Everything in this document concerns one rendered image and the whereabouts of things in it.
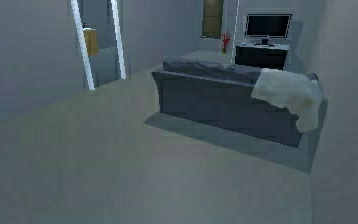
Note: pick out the dark grey sofa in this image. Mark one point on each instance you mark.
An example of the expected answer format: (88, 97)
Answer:
(220, 100)

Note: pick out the white floor lamp pole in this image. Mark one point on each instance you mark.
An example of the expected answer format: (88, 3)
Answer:
(234, 31)

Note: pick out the black television stand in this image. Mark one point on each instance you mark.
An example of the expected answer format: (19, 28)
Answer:
(260, 56)

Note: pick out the olive brown room door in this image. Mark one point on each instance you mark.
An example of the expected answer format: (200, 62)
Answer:
(212, 18)

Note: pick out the yellow brown cupboard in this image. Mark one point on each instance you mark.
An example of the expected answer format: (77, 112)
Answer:
(91, 41)

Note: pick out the white blanket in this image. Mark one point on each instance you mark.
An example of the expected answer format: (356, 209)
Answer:
(293, 91)

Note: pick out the black television set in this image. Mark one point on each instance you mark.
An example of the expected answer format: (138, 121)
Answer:
(268, 26)

